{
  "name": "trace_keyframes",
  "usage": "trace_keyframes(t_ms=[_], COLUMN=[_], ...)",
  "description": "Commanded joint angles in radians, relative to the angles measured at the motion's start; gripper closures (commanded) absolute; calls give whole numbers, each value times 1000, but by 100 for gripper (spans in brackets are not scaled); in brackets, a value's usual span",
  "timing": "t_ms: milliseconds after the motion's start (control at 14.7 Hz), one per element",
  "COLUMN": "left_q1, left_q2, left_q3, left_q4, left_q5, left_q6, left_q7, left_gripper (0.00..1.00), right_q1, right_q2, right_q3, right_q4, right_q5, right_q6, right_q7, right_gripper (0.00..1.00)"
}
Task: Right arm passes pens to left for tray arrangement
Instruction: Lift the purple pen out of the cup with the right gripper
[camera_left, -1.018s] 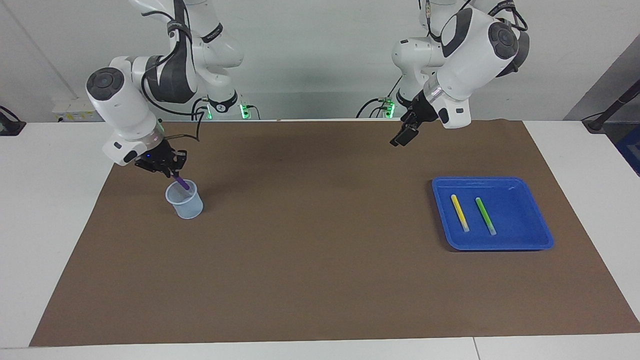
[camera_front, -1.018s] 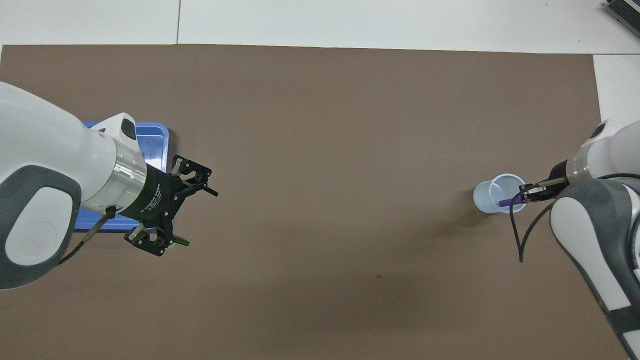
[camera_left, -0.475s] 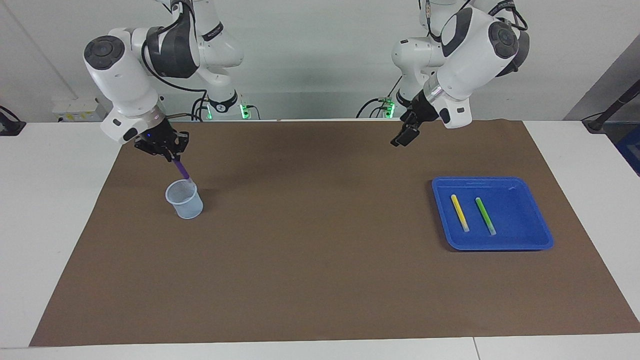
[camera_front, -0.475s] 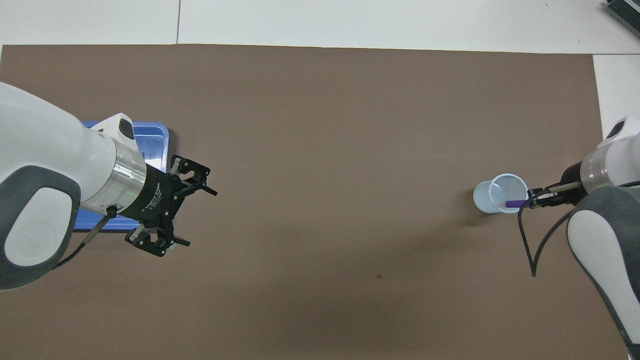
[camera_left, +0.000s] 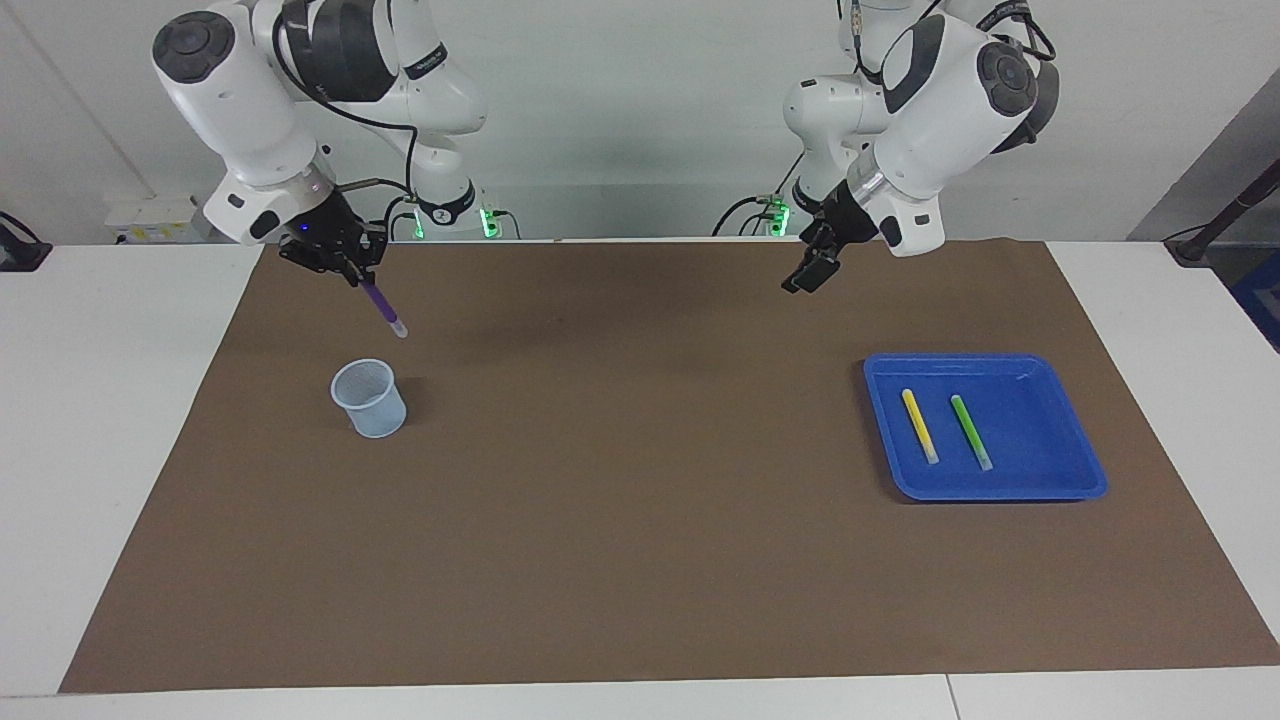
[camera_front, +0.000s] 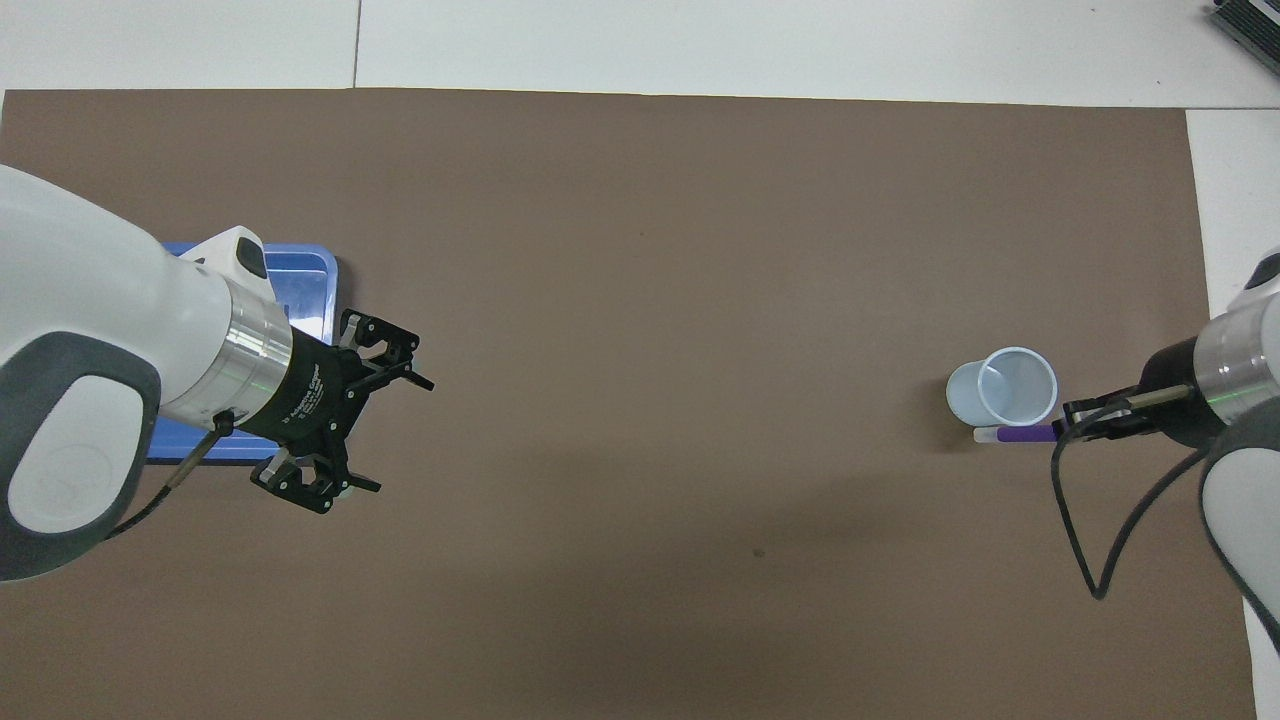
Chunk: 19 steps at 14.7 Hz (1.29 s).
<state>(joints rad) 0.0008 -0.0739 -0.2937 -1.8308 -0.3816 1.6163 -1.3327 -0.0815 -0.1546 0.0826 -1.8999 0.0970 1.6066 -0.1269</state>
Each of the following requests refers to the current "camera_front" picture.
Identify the blue plastic tray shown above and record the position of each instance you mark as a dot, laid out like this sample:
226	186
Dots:
305	290

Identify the brown table mat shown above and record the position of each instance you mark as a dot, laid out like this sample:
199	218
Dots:
640	250

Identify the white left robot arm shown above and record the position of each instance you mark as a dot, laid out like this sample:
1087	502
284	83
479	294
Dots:
100	330

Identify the translucent plastic cup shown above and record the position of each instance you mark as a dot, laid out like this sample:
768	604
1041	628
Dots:
1000	395

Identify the dark ridged device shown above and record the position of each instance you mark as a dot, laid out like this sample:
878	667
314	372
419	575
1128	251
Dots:
1250	25

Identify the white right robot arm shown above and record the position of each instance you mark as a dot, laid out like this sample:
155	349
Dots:
1245	360

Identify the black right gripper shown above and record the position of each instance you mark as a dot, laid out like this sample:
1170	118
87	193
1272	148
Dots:
1180	395

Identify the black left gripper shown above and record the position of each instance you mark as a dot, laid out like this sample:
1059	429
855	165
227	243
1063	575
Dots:
305	395

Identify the purple pen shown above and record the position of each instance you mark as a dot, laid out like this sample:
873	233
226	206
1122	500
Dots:
1020	435

